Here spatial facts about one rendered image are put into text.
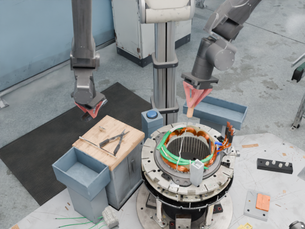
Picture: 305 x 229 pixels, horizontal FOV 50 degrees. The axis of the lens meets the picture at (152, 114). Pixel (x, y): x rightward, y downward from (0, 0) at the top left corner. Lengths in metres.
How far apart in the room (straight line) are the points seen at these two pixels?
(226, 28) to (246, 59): 2.85
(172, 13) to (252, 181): 0.78
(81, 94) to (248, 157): 0.90
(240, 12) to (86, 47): 0.42
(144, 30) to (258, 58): 1.32
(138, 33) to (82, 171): 2.27
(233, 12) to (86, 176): 0.76
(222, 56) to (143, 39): 2.54
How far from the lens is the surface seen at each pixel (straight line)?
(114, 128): 1.28
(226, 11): 0.89
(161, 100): 1.54
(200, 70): 0.92
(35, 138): 2.89
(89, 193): 1.14
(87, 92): 0.97
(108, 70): 3.53
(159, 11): 1.27
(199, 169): 0.99
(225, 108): 1.43
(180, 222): 1.27
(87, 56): 0.96
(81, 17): 0.84
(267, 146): 1.66
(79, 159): 1.27
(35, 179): 2.60
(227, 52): 0.85
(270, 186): 1.51
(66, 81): 3.46
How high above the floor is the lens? 1.94
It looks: 42 degrees down
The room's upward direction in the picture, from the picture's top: 2 degrees counter-clockwise
